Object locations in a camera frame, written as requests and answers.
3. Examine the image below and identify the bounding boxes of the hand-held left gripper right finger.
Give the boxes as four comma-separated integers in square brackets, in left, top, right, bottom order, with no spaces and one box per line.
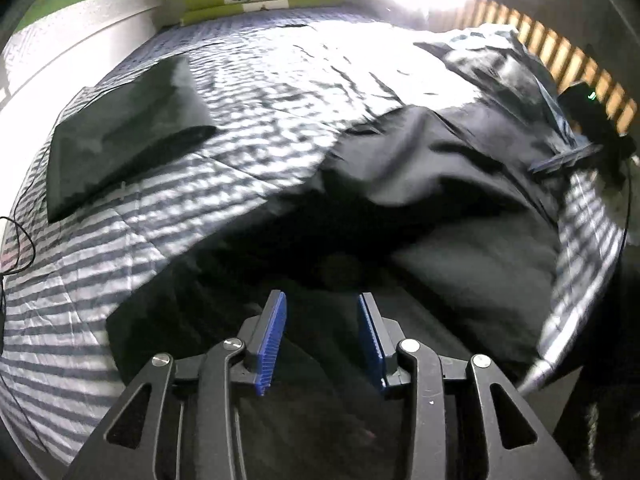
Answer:
[356,291,581,480]

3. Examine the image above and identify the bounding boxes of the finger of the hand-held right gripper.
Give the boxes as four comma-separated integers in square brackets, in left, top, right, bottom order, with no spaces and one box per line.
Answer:
[530,144,606,175]

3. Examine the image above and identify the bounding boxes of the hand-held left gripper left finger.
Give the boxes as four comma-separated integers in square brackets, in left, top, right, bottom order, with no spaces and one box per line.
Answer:
[65,289,288,480]

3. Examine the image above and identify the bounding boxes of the black shiny jacket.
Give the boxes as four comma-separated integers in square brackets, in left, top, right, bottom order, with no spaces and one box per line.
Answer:
[414,26,586,171]

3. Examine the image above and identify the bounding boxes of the black pants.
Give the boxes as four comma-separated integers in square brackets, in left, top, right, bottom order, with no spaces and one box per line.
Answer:
[105,105,563,480]

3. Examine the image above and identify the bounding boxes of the wooden slatted headboard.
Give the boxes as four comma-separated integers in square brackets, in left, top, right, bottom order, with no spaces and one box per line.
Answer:
[462,0,636,136]

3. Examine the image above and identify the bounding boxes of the light blue cloth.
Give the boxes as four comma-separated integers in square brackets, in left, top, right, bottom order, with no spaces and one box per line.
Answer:
[440,26,521,56]

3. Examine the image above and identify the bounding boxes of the striped blanket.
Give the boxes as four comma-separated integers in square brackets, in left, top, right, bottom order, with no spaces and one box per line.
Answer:
[0,7,628,466]

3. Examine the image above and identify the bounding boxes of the folded black garment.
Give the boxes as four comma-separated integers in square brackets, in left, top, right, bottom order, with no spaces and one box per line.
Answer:
[46,54,218,224]

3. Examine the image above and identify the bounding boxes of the plain green folded blanket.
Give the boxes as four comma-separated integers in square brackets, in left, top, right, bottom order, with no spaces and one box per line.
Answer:
[179,0,346,27]

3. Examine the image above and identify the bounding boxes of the long black cable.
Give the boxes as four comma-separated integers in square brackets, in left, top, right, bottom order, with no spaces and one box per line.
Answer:
[0,87,96,311]

